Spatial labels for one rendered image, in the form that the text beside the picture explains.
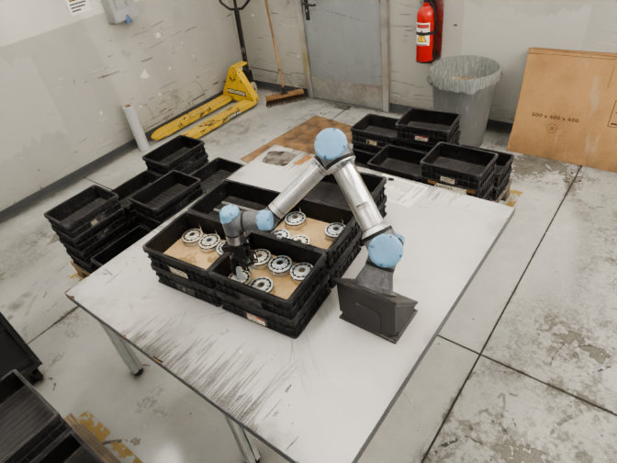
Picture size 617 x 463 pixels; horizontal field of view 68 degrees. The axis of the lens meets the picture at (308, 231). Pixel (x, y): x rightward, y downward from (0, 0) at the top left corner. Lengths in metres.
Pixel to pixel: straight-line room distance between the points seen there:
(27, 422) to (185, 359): 0.76
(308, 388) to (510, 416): 1.15
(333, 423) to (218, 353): 0.55
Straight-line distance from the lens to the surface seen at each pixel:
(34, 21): 4.86
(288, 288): 1.88
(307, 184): 1.79
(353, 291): 1.74
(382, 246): 1.59
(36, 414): 2.40
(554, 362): 2.78
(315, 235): 2.11
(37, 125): 4.91
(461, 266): 2.13
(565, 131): 4.29
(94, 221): 3.33
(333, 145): 1.63
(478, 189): 2.99
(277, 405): 1.73
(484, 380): 2.62
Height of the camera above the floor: 2.16
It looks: 38 degrees down
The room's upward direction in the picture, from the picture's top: 9 degrees counter-clockwise
